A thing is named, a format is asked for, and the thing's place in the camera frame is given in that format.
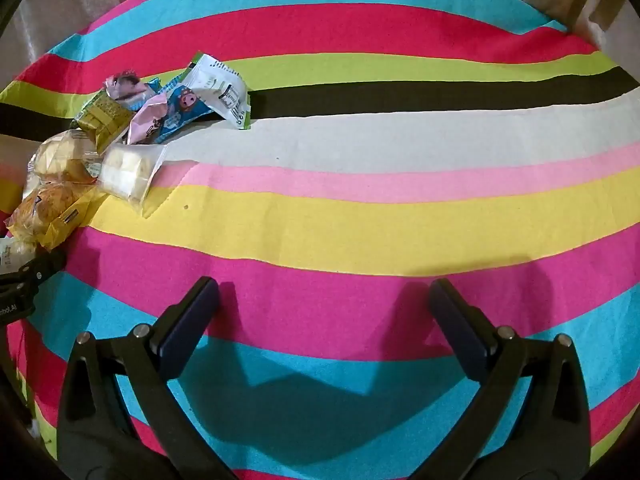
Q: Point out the orange-yellow bread packet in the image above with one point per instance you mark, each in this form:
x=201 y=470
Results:
x=45 y=205

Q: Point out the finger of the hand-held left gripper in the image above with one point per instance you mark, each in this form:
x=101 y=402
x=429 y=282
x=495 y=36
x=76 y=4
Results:
x=35 y=270

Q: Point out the small white snack packet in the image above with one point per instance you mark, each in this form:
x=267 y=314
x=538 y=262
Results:
x=10 y=252

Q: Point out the clear packet of white cake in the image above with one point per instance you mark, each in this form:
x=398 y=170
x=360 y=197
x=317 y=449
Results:
x=125 y=170

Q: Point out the olive green snack packet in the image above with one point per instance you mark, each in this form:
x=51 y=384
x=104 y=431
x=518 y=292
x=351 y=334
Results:
x=102 y=115

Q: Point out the pink packet with dark print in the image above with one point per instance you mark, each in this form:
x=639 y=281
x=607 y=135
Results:
x=125 y=85

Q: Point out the white and green snack packet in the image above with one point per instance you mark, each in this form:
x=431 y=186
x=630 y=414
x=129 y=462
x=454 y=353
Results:
x=215 y=80

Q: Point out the beige curtain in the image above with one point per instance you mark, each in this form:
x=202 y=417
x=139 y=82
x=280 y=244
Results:
x=65 y=5

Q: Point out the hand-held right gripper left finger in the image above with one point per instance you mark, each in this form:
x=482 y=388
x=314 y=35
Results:
x=190 y=330

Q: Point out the light blue cartoon snack packet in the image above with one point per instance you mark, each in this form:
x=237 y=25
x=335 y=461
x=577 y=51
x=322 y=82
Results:
x=180 y=105

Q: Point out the clear packet of bread rolls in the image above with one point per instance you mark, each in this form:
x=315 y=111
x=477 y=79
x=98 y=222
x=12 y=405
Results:
x=62 y=155

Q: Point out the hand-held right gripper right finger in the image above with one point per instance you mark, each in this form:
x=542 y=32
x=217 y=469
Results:
x=457 y=332

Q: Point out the striped cloth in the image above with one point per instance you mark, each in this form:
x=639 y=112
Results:
x=350 y=220

